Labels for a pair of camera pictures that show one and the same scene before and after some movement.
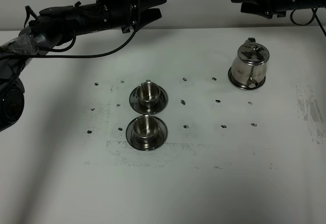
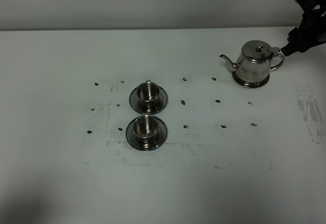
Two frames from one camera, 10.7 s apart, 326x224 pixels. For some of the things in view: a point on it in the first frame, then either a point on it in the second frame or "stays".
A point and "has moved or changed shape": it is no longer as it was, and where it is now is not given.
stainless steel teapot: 249,66 has moved or changed shape
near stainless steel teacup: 145,130 stays
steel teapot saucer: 242,86 -> 248,84
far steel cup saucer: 160,105 stays
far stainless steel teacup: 148,93 stays
